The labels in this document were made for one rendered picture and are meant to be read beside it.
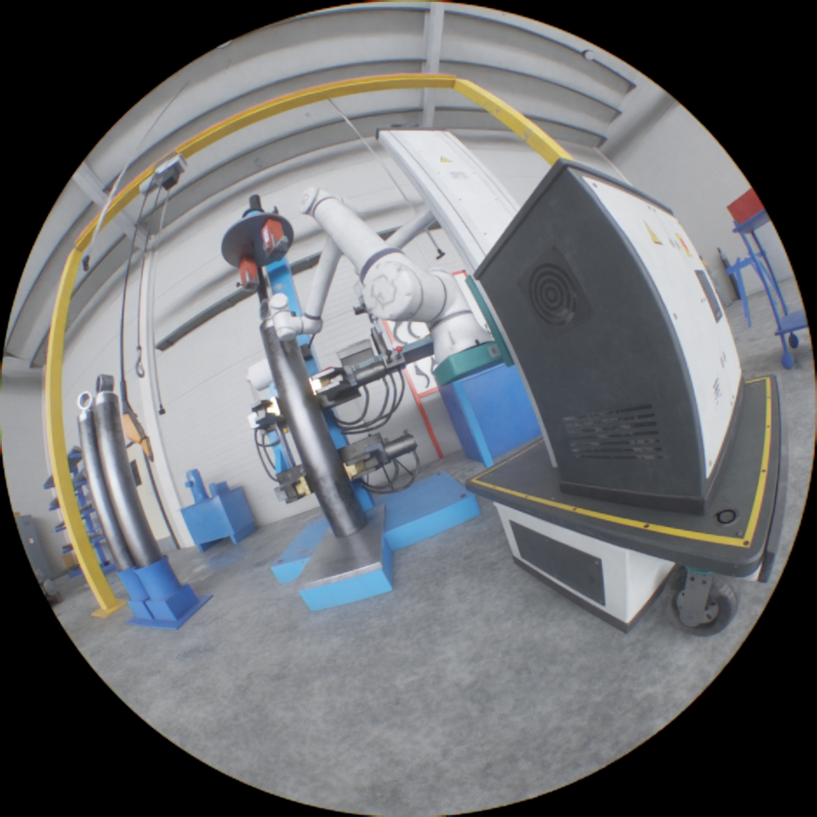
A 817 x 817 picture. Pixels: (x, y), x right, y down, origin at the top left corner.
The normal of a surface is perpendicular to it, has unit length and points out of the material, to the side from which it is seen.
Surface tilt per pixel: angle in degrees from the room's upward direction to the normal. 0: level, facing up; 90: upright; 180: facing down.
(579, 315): 90
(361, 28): 173
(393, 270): 94
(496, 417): 90
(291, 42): 173
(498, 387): 90
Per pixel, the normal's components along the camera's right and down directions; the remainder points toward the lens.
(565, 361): -0.91, 0.36
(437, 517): 0.07, -0.07
